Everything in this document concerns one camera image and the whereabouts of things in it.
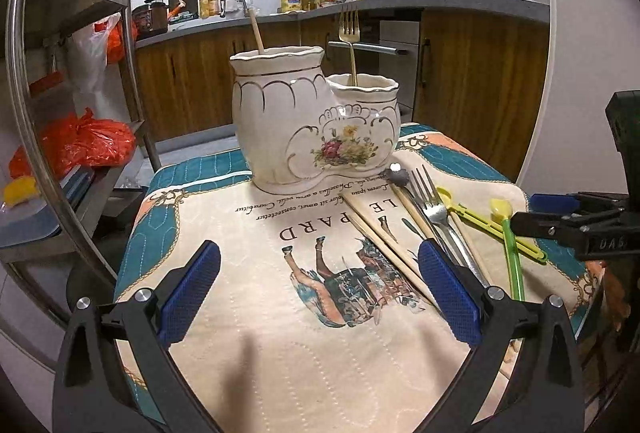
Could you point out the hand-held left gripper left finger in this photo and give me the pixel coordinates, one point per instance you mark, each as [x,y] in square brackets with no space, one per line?
[190,293]

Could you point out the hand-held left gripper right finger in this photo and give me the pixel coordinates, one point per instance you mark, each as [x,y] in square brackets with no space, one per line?
[447,293]

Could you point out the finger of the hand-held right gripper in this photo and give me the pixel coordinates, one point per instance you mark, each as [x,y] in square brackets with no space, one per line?
[550,203]
[542,225]

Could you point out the silver fork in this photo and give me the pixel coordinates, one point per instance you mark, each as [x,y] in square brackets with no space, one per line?
[434,213]

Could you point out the wooden stick with grey head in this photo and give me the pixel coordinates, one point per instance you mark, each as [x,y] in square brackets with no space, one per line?
[400,177]

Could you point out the white floral ceramic utensil holder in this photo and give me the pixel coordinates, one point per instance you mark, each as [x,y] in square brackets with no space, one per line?
[280,123]

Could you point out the printed quilted table mat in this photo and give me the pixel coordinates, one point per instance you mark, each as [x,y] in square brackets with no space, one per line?
[280,343]

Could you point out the wooden kitchen cabinets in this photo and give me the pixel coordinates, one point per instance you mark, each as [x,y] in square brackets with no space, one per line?
[480,83]

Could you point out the large orange plastic bag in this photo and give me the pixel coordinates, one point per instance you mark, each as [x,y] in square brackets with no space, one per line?
[90,140]

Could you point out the yellow plastic object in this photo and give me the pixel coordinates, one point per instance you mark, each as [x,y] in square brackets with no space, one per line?
[20,190]

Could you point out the grey kitchen countertop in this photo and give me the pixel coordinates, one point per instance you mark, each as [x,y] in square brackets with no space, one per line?
[450,2]

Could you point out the white plastic bag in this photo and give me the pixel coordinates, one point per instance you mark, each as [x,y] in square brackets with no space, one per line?
[87,63]

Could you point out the hanging orange plastic bag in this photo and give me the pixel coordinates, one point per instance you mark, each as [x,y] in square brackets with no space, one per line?
[115,40]

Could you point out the gold fork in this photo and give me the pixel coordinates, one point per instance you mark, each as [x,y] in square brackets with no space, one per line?
[348,30]

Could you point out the brown pressure cooker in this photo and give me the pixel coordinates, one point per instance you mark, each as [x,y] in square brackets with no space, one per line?
[150,19]

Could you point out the orange kitchen tool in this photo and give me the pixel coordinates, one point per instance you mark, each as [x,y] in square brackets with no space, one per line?
[177,10]

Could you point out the amber oil bottles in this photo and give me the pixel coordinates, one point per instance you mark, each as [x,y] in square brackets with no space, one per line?
[210,4]

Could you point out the yellow cooking oil bottle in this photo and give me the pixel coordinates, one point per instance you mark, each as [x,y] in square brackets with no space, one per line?
[291,3]

